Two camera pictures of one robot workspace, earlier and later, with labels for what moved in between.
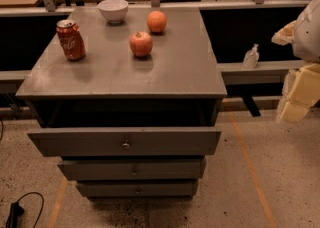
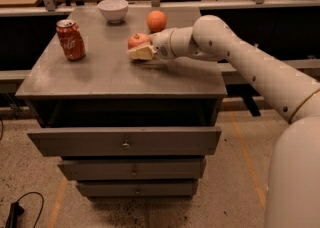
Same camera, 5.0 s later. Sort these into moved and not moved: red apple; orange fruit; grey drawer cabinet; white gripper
Moved: white gripper
Not moved: orange fruit; grey drawer cabinet; red apple
